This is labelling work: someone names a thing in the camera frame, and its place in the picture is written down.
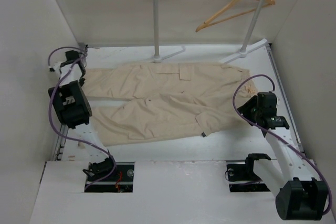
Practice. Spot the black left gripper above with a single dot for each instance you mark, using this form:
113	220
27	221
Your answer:
82	81

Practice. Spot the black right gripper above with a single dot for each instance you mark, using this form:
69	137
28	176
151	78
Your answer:
245	108

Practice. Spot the beige cargo trousers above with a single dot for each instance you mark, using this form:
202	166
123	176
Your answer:
166	101

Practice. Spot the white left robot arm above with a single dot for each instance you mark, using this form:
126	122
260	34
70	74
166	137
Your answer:
73	110

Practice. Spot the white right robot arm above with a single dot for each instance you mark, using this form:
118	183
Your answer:
299	192

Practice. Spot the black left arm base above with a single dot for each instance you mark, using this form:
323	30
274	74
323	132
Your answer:
120	181

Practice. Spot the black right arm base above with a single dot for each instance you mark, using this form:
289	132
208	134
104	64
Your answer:
240	181

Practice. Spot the wooden clothes hanger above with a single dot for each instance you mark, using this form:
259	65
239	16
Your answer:
214	19

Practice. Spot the right aluminium side rail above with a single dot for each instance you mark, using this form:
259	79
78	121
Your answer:
293	127

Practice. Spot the aluminium side rail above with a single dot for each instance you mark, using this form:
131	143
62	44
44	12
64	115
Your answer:
62	131
293	127

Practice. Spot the left aluminium side rail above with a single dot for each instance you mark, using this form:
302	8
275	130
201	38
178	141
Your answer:
62	131

